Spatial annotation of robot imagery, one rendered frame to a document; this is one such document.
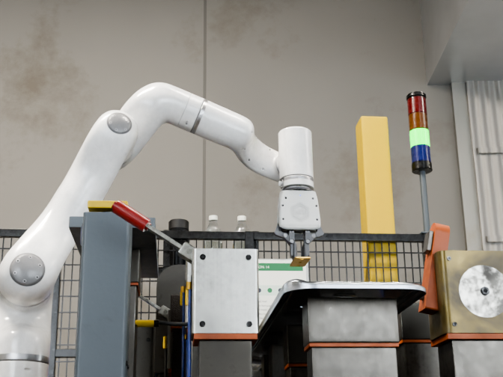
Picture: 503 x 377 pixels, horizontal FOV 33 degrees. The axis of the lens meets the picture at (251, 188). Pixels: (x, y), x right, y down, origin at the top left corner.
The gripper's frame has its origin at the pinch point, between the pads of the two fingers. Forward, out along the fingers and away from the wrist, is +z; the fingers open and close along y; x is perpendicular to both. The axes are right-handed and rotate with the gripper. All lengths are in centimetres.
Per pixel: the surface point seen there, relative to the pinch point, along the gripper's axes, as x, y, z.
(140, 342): -11.0, -37.5, 23.3
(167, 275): -20.2, -32.1, 10.6
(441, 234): -83, 5, 19
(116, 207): -81, -41, 15
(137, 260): -49, -38, 15
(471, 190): 180, 120, -80
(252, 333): -84, -23, 33
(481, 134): 177, 127, -108
